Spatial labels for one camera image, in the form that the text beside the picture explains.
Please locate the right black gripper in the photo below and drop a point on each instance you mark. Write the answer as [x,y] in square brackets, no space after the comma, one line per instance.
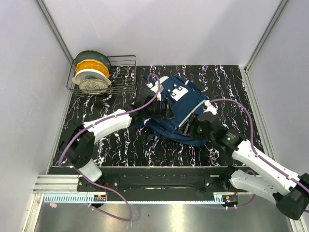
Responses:
[191,120]

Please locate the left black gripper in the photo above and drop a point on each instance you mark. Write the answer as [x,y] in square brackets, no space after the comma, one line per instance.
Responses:
[165,113]

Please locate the navy blue student backpack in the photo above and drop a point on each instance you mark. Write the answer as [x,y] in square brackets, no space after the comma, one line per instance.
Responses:
[186,99]

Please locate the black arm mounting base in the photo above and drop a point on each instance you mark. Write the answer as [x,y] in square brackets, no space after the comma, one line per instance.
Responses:
[161,195]

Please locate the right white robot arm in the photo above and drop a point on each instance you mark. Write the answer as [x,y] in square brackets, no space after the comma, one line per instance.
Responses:
[238,147]

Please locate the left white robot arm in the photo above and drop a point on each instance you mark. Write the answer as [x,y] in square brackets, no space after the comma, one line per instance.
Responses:
[76,151]

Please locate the grey patterned plate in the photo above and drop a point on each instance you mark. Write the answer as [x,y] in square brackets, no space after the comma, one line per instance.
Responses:
[93,86]

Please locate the white plate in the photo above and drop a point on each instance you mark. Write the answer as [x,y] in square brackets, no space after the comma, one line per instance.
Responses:
[86,74]

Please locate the yellow plate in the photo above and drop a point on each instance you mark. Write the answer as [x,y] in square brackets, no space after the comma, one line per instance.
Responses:
[93,64]

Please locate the dark green plate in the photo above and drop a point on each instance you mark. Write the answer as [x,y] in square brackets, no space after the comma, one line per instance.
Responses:
[90,54]

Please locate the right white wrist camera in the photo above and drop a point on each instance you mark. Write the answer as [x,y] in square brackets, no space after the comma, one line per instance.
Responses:
[208,107]

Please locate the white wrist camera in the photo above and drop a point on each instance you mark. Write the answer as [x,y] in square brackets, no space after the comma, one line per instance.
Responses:
[155,91]
[208,107]

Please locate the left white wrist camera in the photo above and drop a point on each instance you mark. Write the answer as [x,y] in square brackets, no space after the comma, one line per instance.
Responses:
[155,91]

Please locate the black wire dish rack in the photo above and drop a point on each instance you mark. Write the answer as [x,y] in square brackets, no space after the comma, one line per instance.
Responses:
[122,77]

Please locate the aluminium front rail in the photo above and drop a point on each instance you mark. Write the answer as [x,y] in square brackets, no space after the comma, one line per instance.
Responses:
[43,183]

